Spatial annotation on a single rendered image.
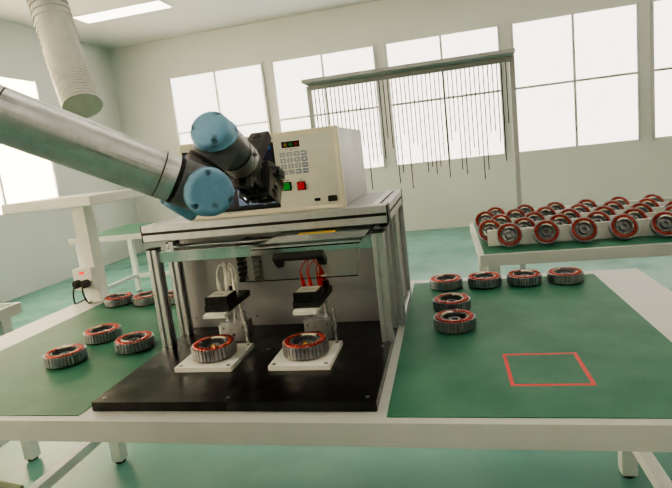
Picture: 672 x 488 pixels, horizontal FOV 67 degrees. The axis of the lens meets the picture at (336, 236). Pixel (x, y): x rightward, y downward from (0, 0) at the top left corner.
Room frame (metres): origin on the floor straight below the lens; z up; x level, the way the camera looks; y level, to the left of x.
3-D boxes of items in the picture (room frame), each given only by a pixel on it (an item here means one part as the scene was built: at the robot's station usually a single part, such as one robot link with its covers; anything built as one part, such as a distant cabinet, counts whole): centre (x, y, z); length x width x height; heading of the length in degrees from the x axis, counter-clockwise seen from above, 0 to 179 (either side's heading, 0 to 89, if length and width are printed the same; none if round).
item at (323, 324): (1.31, 0.07, 0.80); 0.07 x 0.05 x 0.06; 77
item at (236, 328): (1.37, 0.31, 0.80); 0.07 x 0.05 x 0.06; 77
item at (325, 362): (1.17, 0.10, 0.78); 0.15 x 0.15 x 0.01; 77
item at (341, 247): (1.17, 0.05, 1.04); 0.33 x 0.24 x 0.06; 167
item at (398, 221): (1.52, -0.19, 0.91); 0.28 x 0.03 x 0.32; 167
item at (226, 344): (1.23, 0.34, 0.80); 0.11 x 0.11 x 0.04
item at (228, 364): (1.23, 0.34, 0.78); 0.15 x 0.15 x 0.01; 77
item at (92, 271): (1.97, 0.97, 0.98); 0.37 x 0.35 x 0.46; 77
